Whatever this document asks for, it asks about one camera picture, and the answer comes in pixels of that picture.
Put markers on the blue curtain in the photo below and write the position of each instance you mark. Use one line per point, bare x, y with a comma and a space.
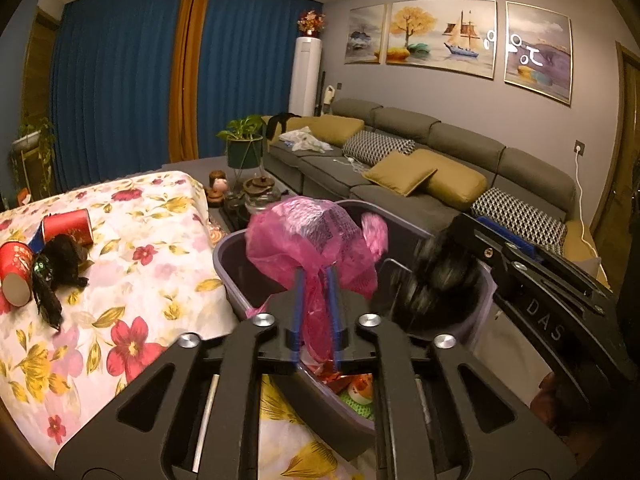
115, 90
255, 70

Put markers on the grey plastic bin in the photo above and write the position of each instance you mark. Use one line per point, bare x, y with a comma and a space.
240, 270

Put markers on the green silicone cup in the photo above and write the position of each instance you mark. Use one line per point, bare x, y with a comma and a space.
364, 410

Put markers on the green potted plant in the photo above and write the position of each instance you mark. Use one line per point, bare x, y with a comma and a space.
245, 145

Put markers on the white cloth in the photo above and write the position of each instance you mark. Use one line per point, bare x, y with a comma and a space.
305, 141

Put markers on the large pink plastic bag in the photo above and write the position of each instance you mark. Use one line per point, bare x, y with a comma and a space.
320, 240

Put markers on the grey sofa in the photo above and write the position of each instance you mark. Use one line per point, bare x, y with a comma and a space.
465, 135

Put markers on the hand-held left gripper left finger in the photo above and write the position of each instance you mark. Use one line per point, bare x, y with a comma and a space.
298, 310

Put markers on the small landscape painting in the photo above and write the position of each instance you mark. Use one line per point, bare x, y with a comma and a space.
365, 35

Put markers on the floral cloth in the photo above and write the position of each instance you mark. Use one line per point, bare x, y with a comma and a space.
135, 300

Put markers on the wall socket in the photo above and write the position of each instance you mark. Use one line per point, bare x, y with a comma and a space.
580, 148

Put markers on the orange curtain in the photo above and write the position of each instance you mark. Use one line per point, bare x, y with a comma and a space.
187, 75

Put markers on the long yellow cushion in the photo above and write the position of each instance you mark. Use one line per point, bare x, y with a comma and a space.
335, 127

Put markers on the purple landscape painting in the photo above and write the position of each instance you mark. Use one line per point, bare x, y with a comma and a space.
537, 52

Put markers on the white floor air conditioner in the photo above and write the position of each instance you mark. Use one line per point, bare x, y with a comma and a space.
305, 77

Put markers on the black cloth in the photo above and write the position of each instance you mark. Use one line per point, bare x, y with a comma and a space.
277, 122

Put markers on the brown pink figurine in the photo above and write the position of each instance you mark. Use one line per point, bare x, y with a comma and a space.
218, 187

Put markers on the plump yellow cushion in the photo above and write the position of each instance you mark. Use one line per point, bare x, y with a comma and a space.
457, 180

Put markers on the brown wooden door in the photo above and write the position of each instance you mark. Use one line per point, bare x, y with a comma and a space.
37, 70

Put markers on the red cream paper cup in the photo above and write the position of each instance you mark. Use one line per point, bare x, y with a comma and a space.
15, 275

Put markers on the white stick vacuum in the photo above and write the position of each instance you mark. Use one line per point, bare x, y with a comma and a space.
329, 95

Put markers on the blue plastic wrapper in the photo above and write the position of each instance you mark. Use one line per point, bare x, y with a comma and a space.
36, 240

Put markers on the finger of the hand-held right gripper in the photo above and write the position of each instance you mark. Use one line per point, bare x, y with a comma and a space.
482, 245
515, 241

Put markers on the black white patterned cushion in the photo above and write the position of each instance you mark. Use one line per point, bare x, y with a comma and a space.
520, 217
377, 147

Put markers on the square yellow cushion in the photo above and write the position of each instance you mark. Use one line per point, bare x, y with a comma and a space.
400, 172

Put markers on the wide sailboat painting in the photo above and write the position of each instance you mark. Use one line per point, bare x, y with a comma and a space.
440, 40

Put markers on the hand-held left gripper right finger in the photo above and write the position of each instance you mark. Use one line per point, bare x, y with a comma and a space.
333, 310

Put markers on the wooden door frame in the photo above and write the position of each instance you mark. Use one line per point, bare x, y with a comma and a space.
627, 160

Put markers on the glass teapot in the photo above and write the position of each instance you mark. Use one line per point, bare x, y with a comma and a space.
260, 195

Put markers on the red gold flower decoration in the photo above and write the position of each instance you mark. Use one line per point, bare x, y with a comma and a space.
311, 22

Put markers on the person's right hand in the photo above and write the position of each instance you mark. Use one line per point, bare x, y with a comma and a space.
547, 397

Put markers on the trailing potted plant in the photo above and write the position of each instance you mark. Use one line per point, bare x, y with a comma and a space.
32, 145

